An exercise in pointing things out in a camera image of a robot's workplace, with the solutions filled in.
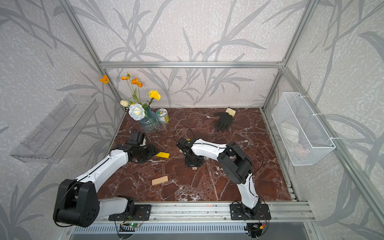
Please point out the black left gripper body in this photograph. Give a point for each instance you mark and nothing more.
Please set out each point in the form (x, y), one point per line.
(145, 153)

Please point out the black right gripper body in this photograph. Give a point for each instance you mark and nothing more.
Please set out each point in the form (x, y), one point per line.
(193, 162)

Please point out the natural wooden block front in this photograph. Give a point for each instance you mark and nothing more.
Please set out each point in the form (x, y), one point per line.
(160, 180)

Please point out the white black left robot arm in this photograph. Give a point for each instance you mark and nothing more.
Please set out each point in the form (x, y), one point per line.
(77, 202)

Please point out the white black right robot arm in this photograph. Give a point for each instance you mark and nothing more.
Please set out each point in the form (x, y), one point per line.
(232, 159)

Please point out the blue glass vase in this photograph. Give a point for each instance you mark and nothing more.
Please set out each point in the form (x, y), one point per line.
(150, 122)

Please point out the small printed tin can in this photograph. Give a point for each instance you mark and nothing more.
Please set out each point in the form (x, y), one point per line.
(163, 116)

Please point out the black glove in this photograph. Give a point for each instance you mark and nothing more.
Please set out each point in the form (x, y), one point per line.
(224, 122)

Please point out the artificial flower bouquet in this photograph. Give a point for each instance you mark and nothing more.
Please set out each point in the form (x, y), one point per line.
(136, 107)

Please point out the left circuit board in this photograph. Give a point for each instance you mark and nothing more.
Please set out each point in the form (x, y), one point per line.
(131, 225)

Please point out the white cloth in basket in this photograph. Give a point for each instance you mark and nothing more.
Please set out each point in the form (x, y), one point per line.
(289, 132)

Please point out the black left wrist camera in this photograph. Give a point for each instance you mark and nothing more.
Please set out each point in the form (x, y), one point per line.
(136, 139)

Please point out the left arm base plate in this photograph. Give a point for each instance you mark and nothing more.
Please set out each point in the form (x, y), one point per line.
(136, 213)

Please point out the aluminium front rail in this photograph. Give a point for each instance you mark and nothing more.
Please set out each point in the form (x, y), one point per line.
(220, 212)

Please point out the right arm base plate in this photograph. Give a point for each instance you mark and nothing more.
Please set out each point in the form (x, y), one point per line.
(241, 212)

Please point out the clear plastic wall shelf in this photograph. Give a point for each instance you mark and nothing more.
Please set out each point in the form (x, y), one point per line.
(52, 138)

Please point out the white wire mesh basket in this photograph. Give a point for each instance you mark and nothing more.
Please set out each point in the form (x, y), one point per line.
(314, 142)

